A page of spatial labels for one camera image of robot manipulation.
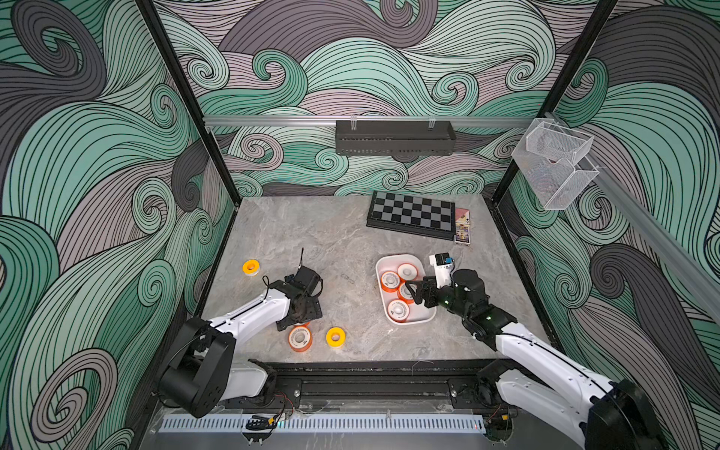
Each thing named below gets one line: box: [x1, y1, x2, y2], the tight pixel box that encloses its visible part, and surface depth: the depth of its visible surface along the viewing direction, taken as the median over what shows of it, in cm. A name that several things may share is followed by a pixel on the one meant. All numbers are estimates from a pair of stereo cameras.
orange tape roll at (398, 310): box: [387, 299, 411, 323], surface depth 89 cm
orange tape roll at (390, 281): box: [380, 270, 401, 293], surface depth 94 cm
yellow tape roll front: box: [326, 327, 346, 347], surface depth 83 cm
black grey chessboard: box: [365, 190, 457, 241], surface depth 113 cm
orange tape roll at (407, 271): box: [397, 262, 419, 282], surface depth 97 cm
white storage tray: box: [375, 253, 437, 326], surface depth 94 cm
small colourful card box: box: [453, 208, 471, 245], surface depth 112 cm
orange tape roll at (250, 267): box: [241, 258, 260, 277], surface depth 100 cm
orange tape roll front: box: [288, 321, 314, 353], surface depth 83 cm
